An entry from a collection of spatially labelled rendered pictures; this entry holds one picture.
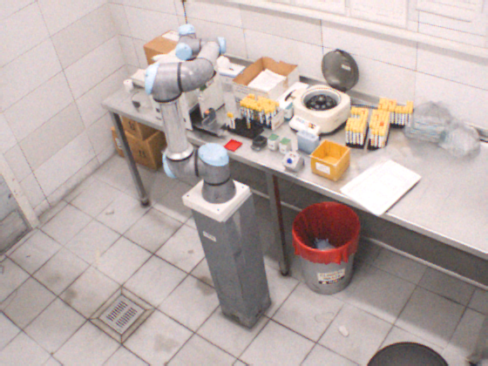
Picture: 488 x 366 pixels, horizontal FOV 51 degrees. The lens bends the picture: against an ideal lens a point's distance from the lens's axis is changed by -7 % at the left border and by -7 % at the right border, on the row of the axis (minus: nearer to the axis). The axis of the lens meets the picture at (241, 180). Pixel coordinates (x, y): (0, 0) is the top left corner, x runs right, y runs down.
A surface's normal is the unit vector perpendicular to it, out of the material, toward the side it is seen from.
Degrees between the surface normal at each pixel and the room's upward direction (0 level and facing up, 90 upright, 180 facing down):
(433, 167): 0
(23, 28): 90
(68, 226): 0
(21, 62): 90
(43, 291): 0
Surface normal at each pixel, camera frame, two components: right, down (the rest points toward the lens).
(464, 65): -0.60, 0.60
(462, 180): -0.14, -0.73
